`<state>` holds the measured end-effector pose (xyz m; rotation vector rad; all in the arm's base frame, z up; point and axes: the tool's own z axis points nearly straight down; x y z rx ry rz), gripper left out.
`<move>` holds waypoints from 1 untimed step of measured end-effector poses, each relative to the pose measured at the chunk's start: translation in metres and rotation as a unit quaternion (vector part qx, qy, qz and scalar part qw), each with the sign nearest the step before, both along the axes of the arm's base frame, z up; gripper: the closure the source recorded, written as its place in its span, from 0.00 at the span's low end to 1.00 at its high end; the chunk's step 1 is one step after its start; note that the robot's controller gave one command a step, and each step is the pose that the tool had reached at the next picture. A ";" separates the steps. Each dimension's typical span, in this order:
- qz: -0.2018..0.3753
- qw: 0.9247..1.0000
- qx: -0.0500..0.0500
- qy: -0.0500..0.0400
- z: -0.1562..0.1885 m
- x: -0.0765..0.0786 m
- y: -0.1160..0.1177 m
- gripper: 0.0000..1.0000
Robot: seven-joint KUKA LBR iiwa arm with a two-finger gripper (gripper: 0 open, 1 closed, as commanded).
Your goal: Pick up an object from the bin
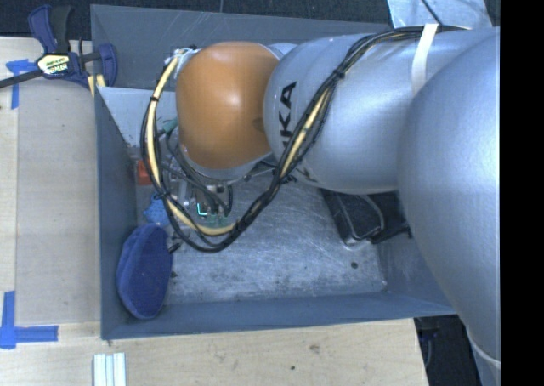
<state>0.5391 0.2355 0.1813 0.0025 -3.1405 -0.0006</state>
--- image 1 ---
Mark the small blue bumpy object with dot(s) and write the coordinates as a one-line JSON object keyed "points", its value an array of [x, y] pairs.
{"points": [[156, 212]]}

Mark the small orange-red object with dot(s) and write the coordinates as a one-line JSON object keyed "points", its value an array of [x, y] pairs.
{"points": [[143, 172]]}

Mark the dark blue fabric cap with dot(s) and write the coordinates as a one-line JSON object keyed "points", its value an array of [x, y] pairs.
{"points": [[142, 269]]}

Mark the grey metal bin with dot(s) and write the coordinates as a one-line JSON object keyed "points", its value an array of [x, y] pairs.
{"points": [[280, 257]]}

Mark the pale wood flat board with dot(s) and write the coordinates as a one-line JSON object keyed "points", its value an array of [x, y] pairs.
{"points": [[55, 206]]}

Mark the black flat case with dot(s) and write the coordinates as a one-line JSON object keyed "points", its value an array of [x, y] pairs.
{"points": [[357, 212]]}

